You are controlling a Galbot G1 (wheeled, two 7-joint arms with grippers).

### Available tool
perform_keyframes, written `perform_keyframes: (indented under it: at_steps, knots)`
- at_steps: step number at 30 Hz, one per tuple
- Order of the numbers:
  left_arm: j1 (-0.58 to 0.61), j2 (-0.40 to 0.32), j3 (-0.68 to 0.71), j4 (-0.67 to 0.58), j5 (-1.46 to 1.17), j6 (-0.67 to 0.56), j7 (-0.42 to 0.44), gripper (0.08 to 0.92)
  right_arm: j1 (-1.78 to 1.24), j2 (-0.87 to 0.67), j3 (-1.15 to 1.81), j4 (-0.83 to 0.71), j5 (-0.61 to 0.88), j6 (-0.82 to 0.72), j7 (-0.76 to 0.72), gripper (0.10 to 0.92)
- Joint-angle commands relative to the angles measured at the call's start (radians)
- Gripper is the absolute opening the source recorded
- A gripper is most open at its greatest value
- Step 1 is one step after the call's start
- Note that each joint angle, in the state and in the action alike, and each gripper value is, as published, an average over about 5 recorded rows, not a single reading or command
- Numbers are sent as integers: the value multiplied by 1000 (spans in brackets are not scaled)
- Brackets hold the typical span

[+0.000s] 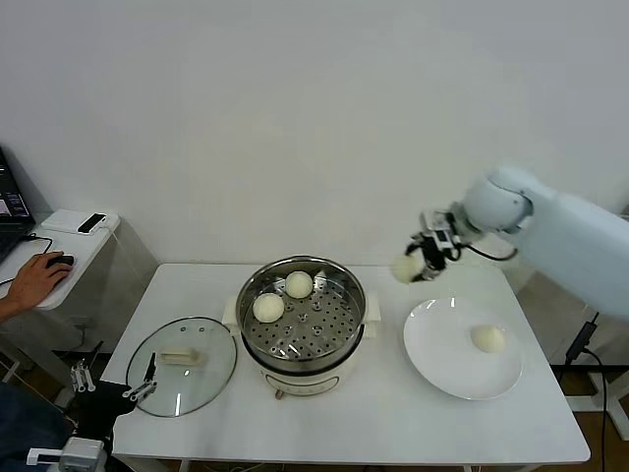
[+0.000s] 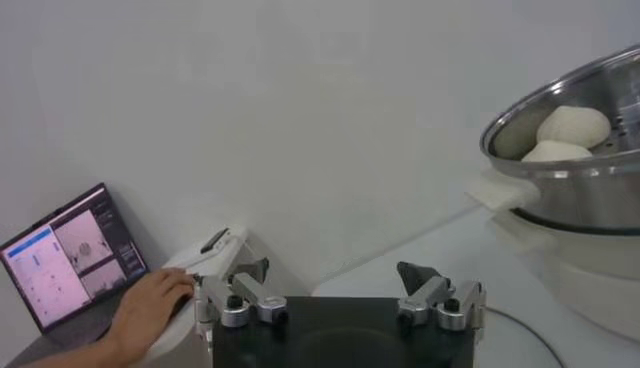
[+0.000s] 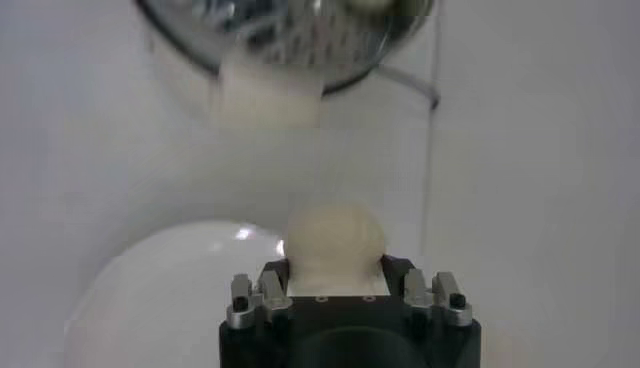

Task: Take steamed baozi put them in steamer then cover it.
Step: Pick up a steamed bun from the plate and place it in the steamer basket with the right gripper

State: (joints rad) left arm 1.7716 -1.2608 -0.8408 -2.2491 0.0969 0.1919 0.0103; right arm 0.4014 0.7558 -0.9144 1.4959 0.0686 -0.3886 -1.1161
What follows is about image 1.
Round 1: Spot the black laptop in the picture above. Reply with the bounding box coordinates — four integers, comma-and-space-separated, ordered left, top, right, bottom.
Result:
0, 145, 38, 265

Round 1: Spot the person's hand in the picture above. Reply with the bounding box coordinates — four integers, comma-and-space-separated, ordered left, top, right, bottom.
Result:
8, 252, 75, 313

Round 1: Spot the white steamed baozi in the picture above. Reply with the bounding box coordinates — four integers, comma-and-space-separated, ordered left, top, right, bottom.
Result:
253, 293, 286, 325
285, 270, 314, 299
470, 324, 506, 354
390, 253, 425, 285

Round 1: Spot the black mouse cable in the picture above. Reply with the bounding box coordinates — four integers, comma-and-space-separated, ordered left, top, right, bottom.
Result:
0, 233, 54, 287

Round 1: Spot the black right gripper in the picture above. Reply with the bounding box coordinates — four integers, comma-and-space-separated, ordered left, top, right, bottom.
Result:
405, 228, 467, 283

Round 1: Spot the blue jeans leg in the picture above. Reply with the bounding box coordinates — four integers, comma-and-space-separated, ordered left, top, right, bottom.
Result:
0, 381, 75, 472

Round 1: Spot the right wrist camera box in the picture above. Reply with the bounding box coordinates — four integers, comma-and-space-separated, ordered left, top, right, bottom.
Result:
421, 209, 456, 232

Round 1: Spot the small black and white device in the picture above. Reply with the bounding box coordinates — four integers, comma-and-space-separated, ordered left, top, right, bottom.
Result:
77, 212, 108, 235

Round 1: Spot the black cable with adapter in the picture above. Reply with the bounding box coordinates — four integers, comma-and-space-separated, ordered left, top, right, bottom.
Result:
563, 312, 610, 472

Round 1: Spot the cream electric pot base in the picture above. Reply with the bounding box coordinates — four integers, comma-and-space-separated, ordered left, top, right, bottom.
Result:
224, 314, 382, 402

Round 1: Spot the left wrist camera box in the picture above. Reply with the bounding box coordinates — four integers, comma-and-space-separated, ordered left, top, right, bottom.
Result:
27, 437, 108, 472

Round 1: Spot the flat white box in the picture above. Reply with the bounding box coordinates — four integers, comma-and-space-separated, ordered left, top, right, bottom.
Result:
39, 208, 121, 236

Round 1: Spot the person's forearm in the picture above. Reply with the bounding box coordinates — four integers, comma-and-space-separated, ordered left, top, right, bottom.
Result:
0, 293, 22, 324

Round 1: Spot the stainless steel steamer basket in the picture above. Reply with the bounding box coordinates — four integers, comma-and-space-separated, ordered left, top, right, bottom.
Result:
223, 254, 382, 363

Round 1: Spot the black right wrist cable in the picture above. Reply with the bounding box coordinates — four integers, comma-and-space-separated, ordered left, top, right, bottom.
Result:
454, 243, 520, 263

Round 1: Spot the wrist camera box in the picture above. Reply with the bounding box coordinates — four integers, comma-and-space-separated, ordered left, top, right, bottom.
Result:
421, 209, 456, 232
27, 437, 108, 472

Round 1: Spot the glass lid with cream handle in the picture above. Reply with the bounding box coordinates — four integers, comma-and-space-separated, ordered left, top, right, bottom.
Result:
125, 316, 239, 419

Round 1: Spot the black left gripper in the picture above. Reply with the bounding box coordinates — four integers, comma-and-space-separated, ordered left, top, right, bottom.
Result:
69, 353, 160, 444

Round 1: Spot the white round plate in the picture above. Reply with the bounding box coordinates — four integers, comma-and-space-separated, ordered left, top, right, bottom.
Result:
402, 296, 523, 402

